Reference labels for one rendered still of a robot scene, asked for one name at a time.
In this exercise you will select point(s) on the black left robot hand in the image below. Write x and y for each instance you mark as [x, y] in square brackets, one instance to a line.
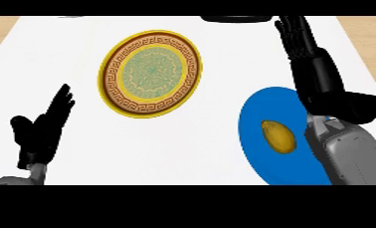
[42, 129]

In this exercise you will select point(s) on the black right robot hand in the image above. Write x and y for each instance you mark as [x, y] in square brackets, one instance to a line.
[320, 76]

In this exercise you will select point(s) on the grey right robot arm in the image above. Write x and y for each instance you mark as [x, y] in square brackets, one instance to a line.
[345, 154]

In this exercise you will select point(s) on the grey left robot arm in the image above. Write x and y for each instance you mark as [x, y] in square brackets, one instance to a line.
[30, 175]

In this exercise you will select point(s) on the blue plate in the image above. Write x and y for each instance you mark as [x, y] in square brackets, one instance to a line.
[282, 132]

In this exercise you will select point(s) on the yellow lemon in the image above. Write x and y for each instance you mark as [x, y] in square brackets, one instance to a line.
[279, 136]

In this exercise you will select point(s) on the yellow brown patterned plate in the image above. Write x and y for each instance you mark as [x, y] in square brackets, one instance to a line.
[151, 73]

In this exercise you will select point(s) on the black rounded object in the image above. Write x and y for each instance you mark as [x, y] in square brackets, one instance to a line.
[236, 18]

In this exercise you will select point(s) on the white placemat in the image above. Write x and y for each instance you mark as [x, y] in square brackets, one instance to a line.
[171, 139]

